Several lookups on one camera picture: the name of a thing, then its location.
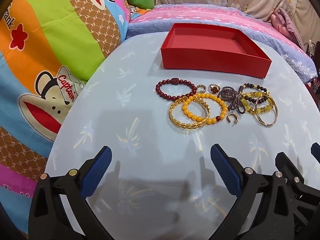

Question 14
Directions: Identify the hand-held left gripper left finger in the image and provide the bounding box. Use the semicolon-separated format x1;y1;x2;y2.
29;146;118;240

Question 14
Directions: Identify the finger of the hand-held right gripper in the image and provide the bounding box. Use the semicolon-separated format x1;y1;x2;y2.
275;152;320;240
311;142;320;161

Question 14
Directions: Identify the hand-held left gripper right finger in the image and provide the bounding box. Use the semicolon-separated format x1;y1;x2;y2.
210;144;296;240

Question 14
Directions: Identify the thin gold bangle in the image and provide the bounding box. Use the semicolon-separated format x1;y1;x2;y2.
254;97;278;128

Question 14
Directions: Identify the gold hoop earring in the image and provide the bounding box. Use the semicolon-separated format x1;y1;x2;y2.
226;113;239;127

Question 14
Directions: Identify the gold leaf pattern bangle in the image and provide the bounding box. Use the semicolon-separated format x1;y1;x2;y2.
169;95;211;130

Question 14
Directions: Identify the yellow bead bracelet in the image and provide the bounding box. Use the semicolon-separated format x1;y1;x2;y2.
182;93;228;125

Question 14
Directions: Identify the yellow-green bead bracelet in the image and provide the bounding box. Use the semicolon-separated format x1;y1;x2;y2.
240;91;275;115

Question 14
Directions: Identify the purple bead strand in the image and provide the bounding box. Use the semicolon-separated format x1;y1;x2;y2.
217;85;247;115

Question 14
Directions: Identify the black bead bracelet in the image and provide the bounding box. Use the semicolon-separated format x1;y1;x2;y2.
237;82;269;105

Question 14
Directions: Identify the dark red bead bracelet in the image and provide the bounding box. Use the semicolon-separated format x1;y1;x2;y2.
155;79;197;102

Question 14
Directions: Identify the red cardboard box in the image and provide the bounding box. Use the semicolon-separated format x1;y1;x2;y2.
160;23;272;78

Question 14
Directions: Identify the light blue palm tablecloth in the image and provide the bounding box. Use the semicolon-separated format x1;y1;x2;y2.
45;31;320;240

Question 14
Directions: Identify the dark red wooden furniture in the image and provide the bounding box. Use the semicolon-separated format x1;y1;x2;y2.
306;40;320;98

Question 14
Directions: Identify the pink purple quilted cloth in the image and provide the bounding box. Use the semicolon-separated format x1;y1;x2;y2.
269;7;304;48

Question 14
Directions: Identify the colourful monkey printed blanket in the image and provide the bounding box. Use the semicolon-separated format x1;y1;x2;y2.
0;0;133;230

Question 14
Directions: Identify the pink and blue striped pillow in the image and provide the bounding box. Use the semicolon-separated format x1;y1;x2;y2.
127;3;318;85

